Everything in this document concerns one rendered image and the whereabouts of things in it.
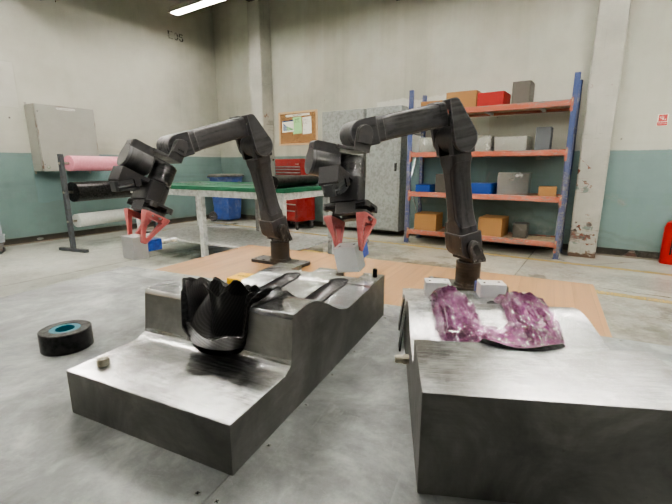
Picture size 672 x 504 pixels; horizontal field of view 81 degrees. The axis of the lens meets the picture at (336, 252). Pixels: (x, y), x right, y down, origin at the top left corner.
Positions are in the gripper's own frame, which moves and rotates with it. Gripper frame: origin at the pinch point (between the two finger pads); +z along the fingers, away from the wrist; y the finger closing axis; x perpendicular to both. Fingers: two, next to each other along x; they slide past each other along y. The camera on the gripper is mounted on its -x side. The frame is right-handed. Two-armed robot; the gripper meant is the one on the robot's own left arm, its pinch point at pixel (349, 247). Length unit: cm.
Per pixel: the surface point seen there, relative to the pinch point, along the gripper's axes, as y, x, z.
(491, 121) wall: -10, 477, -265
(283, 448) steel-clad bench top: 8.3, -33.8, 29.7
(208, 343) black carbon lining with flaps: -4.2, -34.0, 18.8
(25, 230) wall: -627, 226, -98
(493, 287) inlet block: 27.2, 10.3, 7.7
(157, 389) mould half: -5.0, -40.6, 23.8
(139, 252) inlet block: -49, -13, 1
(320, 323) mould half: 6.9, -23.8, 15.7
